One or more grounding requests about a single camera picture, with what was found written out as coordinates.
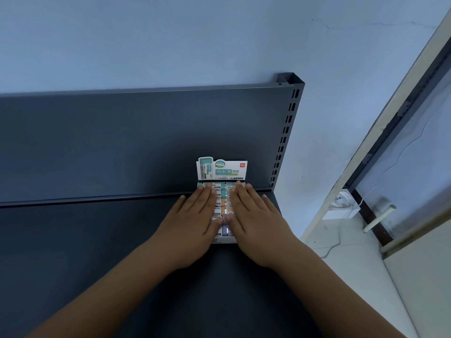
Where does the person's right hand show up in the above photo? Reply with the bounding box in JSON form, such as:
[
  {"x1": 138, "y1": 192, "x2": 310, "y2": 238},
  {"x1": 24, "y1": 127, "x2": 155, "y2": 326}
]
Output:
[{"x1": 225, "y1": 180, "x2": 305, "y2": 270}]

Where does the person's left hand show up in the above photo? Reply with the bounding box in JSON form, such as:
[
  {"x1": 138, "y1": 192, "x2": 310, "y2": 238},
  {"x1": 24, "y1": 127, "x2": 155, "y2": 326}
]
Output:
[{"x1": 148, "y1": 183, "x2": 223, "y2": 273}]

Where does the white box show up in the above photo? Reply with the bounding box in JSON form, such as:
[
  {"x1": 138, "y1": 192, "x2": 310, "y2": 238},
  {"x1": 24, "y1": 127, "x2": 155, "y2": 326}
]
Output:
[{"x1": 195, "y1": 156, "x2": 249, "y2": 245}]

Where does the person's right forearm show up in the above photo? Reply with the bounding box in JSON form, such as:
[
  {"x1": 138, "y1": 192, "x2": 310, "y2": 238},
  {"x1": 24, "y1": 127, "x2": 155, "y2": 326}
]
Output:
[{"x1": 269, "y1": 241, "x2": 409, "y2": 338}]

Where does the person's left forearm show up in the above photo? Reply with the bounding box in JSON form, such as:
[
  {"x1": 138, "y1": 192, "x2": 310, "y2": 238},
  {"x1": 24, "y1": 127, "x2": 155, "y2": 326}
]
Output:
[{"x1": 26, "y1": 241, "x2": 177, "y2": 338}]

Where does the white power adapter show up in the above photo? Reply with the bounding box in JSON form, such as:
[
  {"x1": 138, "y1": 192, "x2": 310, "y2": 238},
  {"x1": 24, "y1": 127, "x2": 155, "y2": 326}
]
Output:
[{"x1": 327, "y1": 190, "x2": 362, "y2": 212}]

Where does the dark grey shelf back panel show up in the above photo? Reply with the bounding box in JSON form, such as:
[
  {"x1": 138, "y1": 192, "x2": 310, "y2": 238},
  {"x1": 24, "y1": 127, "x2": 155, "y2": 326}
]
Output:
[{"x1": 0, "y1": 86, "x2": 298, "y2": 208}]

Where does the white floor cable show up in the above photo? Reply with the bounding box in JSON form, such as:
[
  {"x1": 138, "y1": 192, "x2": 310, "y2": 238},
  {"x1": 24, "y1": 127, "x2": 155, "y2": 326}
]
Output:
[{"x1": 311, "y1": 221, "x2": 344, "y2": 259}]

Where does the white door handle bar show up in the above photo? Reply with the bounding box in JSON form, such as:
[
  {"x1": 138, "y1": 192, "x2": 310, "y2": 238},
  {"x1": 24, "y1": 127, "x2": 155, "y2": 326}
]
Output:
[{"x1": 363, "y1": 204, "x2": 397, "y2": 233}]

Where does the white door frame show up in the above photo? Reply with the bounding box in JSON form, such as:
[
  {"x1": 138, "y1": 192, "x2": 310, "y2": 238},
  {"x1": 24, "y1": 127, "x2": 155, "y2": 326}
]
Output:
[{"x1": 301, "y1": 8, "x2": 451, "y2": 240}]

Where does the glass door with dark frame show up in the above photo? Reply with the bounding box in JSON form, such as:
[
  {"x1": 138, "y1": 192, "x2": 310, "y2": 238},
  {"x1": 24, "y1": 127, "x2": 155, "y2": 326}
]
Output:
[{"x1": 343, "y1": 38, "x2": 451, "y2": 259}]

